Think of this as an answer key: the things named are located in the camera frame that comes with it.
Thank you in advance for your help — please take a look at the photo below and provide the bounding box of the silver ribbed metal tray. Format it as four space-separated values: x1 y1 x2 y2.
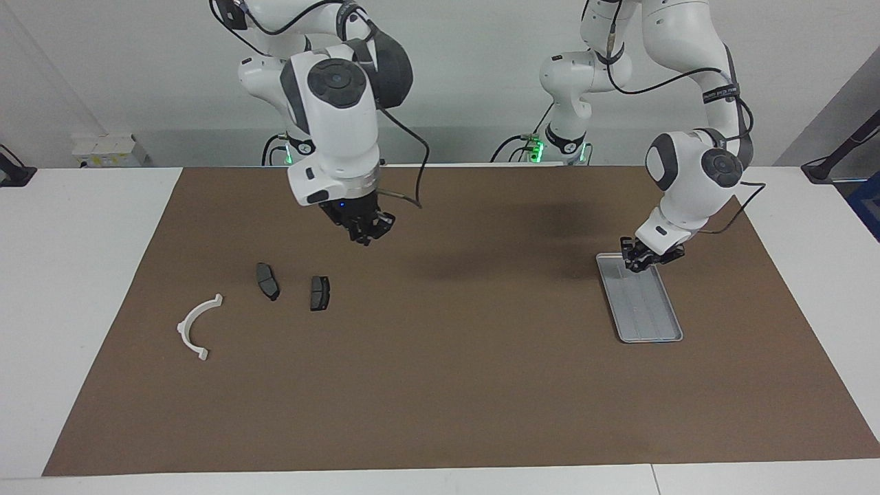
595 252 685 344

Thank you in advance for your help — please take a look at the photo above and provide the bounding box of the long dark brake pad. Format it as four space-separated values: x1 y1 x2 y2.
255 262 281 302

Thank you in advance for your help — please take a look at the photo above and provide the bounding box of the brown table mat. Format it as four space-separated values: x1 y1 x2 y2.
41 164 880 477

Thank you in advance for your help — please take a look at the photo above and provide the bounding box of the blue crate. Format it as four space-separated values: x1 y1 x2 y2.
847 180 880 241

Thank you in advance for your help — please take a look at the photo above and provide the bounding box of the white box stack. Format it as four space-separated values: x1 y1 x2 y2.
71 133 149 168

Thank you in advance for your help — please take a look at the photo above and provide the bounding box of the black table clamp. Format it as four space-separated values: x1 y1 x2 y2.
0 144 36 188

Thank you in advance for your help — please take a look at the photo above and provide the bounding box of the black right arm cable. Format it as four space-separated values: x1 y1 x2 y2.
210 0 431 209

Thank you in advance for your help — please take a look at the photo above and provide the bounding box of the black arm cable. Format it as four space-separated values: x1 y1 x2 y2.
210 0 431 209
584 0 767 234

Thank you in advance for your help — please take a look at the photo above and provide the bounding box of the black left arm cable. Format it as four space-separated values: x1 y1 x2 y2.
584 0 767 234

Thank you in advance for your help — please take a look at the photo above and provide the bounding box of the black camera stand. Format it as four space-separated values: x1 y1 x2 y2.
801 110 880 184

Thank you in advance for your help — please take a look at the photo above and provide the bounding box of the white semicircular bracket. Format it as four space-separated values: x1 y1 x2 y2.
176 294 224 362

